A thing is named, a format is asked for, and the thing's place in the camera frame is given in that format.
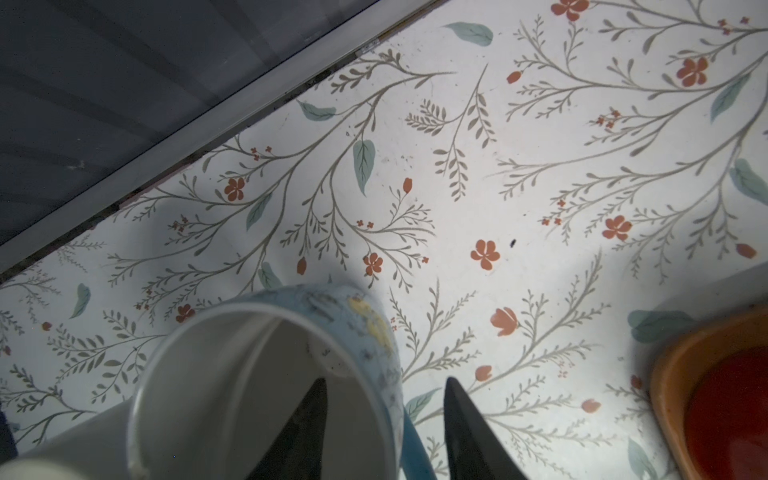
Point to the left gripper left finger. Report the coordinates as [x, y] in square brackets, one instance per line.
[296, 453]

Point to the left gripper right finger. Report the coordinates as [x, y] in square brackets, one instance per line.
[473, 450]

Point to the blue mug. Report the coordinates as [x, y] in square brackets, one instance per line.
[218, 391]

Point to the white mug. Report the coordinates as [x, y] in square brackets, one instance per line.
[94, 449]

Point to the red mug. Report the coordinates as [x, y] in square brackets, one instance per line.
[726, 418]

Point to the orange plastic tray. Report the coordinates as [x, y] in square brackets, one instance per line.
[684, 363]

